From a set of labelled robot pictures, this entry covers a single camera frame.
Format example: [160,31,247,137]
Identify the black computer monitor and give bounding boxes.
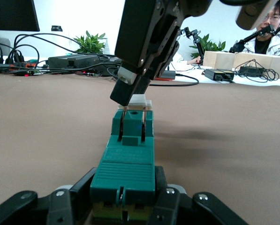
[0,0,41,32]

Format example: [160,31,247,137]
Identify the green leafy plant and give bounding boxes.
[73,30,107,54]
[189,34,227,59]

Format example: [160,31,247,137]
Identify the person in white jacket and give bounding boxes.
[244,0,280,57]

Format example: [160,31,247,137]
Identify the white desk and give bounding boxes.
[0,55,280,89]

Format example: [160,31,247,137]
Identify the brown table cover sheet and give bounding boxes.
[0,71,280,225]

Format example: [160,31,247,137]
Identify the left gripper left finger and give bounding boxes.
[47,166,98,225]

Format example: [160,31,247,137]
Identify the black power adapter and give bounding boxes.
[239,65,265,75]

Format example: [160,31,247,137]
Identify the small black box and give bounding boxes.
[162,70,177,81]

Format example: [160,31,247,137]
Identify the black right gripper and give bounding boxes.
[110,0,212,106]

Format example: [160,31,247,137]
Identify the black power supply box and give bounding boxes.
[47,54,100,70]

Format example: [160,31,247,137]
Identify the black articulated stand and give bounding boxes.
[180,26,205,66]

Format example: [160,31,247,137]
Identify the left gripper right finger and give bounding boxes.
[149,165,185,225]

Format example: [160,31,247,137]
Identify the black adapter yellow label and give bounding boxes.
[204,68,235,82]

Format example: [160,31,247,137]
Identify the green load switch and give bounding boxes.
[90,67,157,221]

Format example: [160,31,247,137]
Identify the grey chair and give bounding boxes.
[0,37,11,64]

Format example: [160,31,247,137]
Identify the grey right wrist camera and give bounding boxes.
[235,0,279,31]

